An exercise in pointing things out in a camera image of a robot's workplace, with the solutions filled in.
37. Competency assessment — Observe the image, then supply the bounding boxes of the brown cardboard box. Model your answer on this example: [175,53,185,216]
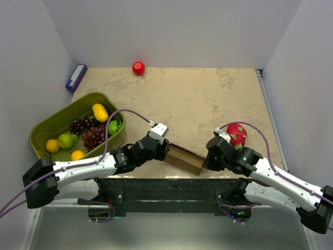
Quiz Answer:
[164,143,205,176]

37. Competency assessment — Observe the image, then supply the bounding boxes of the olive green plastic bin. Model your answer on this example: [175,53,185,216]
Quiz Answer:
[29,92,118,161]

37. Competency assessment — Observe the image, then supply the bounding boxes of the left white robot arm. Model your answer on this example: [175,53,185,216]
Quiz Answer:
[22,135,169,209]

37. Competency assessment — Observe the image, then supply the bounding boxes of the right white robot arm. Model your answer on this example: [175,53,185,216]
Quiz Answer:
[203,136,332,234]

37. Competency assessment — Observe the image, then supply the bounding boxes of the purple rectangular box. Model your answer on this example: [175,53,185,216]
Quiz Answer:
[65,64,88,93]

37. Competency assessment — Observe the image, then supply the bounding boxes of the red dragon fruit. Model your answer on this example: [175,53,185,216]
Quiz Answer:
[226,123,247,149]

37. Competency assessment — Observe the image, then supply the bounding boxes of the green striped toy fruit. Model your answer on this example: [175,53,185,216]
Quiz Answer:
[108,119,123,136]

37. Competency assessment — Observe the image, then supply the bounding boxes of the red grape bunch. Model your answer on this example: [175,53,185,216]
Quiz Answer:
[83,123,107,152]

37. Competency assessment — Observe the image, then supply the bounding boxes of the yellow mango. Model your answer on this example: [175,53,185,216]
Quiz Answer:
[92,104,109,122]

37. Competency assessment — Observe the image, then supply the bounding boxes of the orange fruit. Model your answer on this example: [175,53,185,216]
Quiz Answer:
[46,139,60,153]
[71,150,86,161]

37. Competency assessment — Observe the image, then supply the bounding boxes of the purple grape bunch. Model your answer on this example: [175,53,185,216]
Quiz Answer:
[70,117,99,136]

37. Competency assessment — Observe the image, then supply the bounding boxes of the red apple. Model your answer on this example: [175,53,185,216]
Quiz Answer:
[132,61,145,76]

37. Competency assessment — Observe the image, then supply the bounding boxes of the green pear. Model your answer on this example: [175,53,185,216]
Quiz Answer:
[57,133,78,149]

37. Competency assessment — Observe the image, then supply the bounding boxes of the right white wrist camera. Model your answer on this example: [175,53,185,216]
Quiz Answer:
[213,128,231,143]

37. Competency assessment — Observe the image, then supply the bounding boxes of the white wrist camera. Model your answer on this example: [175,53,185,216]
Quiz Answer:
[148,123,169,144]
[213,128,231,143]

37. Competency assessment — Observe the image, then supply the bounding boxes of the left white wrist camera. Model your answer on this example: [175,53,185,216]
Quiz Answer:
[148,123,169,144]

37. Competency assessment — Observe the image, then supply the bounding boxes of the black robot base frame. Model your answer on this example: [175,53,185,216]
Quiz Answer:
[78,178,259,222]

